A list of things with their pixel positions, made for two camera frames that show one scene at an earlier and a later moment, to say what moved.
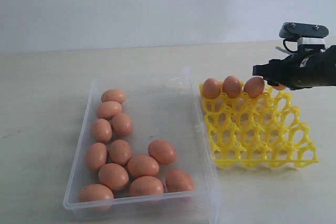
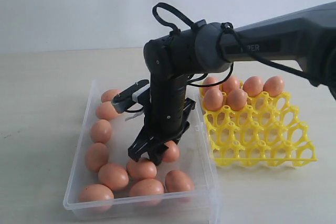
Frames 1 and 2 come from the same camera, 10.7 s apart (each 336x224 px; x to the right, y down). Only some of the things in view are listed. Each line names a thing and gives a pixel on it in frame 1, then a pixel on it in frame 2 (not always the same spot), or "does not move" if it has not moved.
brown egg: x=120 y=152 → x=171 y=153
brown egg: x=113 y=95 does not move
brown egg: x=164 y=152 → x=213 y=99
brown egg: x=231 y=86 does not move
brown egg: x=113 y=176 does not move
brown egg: x=102 y=130 does not move
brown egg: x=254 y=86 does not move
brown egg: x=107 y=109 does not move
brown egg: x=95 y=192 does not move
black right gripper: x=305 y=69 → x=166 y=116
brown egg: x=211 y=88 does not move
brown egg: x=122 y=124 → x=237 y=99
